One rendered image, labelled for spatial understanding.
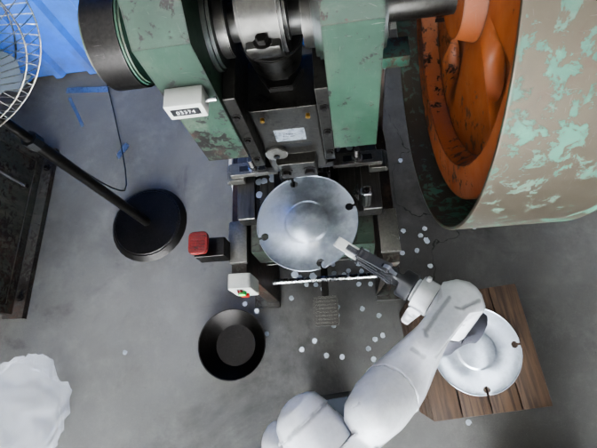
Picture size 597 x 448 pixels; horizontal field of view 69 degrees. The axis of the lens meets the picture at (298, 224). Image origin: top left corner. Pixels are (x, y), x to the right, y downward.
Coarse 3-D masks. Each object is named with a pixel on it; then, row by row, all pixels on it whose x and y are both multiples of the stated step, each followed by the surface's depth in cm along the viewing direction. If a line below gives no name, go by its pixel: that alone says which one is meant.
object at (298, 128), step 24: (312, 72) 93; (264, 96) 92; (288, 96) 92; (312, 96) 91; (264, 120) 94; (288, 120) 95; (312, 120) 95; (264, 144) 104; (288, 144) 105; (312, 144) 105; (288, 168) 110; (312, 168) 110
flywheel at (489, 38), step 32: (480, 0) 68; (512, 0) 59; (448, 32) 80; (480, 32) 73; (512, 32) 60; (448, 64) 96; (480, 64) 75; (512, 64) 53; (448, 96) 98; (480, 96) 76; (448, 128) 96; (480, 128) 77; (448, 160) 88; (480, 160) 68; (480, 192) 69
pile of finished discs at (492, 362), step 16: (496, 320) 148; (496, 336) 147; (512, 336) 146; (464, 352) 146; (480, 352) 145; (496, 352) 145; (512, 352) 144; (448, 368) 145; (464, 368) 145; (480, 368) 144; (496, 368) 143; (512, 368) 143; (464, 384) 143; (480, 384) 142; (496, 384) 142
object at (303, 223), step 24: (288, 192) 126; (312, 192) 125; (336, 192) 124; (264, 216) 125; (288, 216) 123; (312, 216) 122; (336, 216) 121; (288, 240) 121; (312, 240) 119; (336, 240) 118; (288, 264) 119; (312, 264) 117
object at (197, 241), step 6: (192, 234) 129; (198, 234) 129; (204, 234) 129; (192, 240) 128; (198, 240) 128; (204, 240) 128; (192, 246) 128; (198, 246) 127; (204, 246) 127; (192, 252) 127; (198, 252) 127; (204, 252) 127
